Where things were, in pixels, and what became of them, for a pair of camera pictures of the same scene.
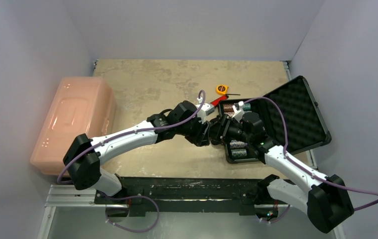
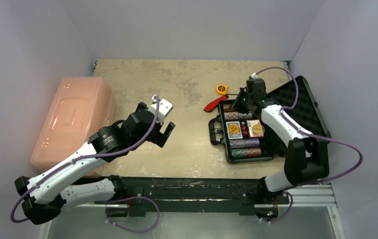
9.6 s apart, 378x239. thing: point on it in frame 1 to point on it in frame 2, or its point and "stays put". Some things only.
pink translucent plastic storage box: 82,105 stays put
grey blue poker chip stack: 238,153 stays put
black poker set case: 293,119 stays put
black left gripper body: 194,131 to 155,136
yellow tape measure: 221,89 stays put
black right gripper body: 222,129 to 245,102
